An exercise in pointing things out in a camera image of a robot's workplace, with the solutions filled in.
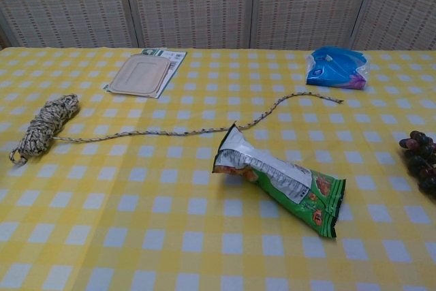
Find speckled braided rope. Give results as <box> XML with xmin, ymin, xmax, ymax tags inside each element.
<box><xmin>8</xmin><ymin>91</ymin><xmax>344</xmax><ymax>166</ymax></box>

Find blue tissue pack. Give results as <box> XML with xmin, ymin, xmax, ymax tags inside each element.
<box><xmin>305</xmin><ymin>45</ymin><xmax>369</xmax><ymax>90</ymax></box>

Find beige plastic container lid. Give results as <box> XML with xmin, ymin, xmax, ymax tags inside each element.
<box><xmin>108</xmin><ymin>55</ymin><xmax>171</xmax><ymax>96</ymax></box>

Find green snack bag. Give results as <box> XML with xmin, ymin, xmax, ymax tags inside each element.
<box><xmin>213</xmin><ymin>122</ymin><xmax>347</xmax><ymax>239</ymax></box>

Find woven folding screen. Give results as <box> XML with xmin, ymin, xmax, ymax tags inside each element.
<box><xmin>0</xmin><ymin>0</ymin><xmax>436</xmax><ymax>50</ymax></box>

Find dark grape bunch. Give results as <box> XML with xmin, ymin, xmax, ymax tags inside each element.
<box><xmin>399</xmin><ymin>129</ymin><xmax>436</xmax><ymax>198</ymax></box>

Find green white paper card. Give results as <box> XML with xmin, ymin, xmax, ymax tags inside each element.
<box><xmin>102</xmin><ymin>48</ymin><xmax>188</xmax><ymax>100</ymax></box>

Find yellow checkered tablecloth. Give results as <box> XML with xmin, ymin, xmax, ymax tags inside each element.
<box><xmin>0</xmin><ymin>47</ymin><xmax>436</xmax><ymax>291</ymax></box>

